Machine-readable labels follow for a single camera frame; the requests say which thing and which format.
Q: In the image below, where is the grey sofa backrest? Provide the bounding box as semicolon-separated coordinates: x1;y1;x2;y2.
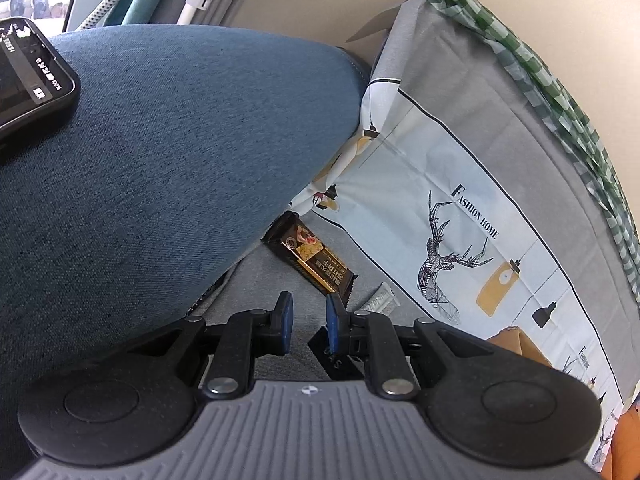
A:
374;0;639;398

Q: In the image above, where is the silver snack packet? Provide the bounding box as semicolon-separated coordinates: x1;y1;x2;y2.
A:
359;282;400;316

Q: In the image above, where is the cardboard box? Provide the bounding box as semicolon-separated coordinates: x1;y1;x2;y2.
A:
487;326;552;367

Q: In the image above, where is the green checkered cloth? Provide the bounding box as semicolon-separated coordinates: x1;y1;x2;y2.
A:
425;0;639;299

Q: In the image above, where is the black gold snack bar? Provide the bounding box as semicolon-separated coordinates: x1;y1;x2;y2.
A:
262;211;357;304

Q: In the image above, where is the orange cushion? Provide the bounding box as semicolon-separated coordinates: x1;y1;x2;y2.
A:
601;403;640;480

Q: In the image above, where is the blue sofa armrest cushion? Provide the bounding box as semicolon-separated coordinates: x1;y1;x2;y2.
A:
1;24;369;479

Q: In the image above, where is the black smartphone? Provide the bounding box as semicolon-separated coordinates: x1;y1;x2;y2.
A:
1;16;81;144

